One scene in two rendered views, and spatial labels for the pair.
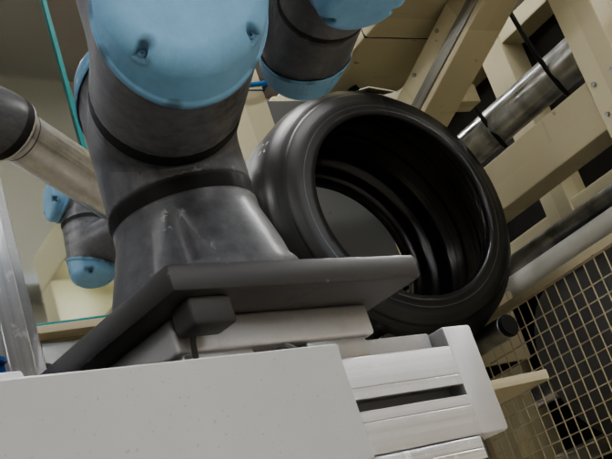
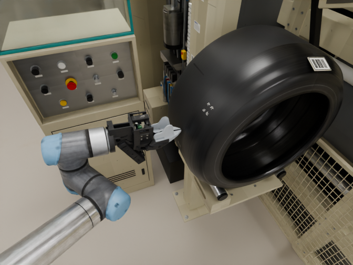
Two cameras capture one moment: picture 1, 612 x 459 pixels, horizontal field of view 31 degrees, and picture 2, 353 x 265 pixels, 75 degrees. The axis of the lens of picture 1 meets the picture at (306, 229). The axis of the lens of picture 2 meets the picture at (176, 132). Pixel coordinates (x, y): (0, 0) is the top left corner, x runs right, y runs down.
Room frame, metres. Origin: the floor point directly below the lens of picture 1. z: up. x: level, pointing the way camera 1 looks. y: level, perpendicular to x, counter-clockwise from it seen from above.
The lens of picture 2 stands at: (1.42, -0.01, 1.72)
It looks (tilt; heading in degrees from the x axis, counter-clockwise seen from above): 46 degrees down; 14
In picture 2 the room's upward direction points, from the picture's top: straight up
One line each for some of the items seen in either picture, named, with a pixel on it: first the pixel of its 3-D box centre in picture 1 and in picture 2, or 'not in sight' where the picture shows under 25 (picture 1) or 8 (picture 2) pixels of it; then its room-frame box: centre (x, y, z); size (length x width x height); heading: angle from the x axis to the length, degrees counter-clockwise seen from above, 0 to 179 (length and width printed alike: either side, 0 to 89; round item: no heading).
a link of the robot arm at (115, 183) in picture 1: (159, 127); not in sight; (0.79, 0.08, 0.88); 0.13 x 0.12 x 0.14; 18
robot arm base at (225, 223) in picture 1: (198, 261); not in sight; (0.80, 0.09, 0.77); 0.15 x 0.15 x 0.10
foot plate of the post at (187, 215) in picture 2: not in sight; (193, 200); (2.31, 0.08, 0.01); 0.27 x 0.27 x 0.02; 35
